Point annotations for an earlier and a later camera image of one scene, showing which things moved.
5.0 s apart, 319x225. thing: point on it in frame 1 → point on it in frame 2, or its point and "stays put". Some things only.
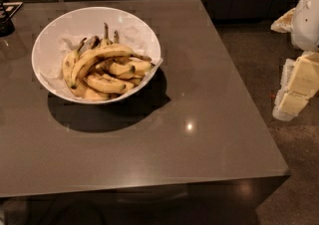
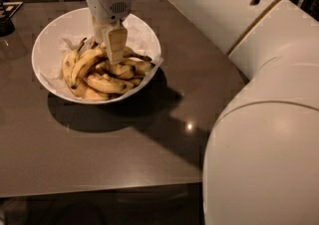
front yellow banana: x=107 y=83 stays put
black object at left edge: x=7 y=10 stays put
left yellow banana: x=68 y=65 stays put
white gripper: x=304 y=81 → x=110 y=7
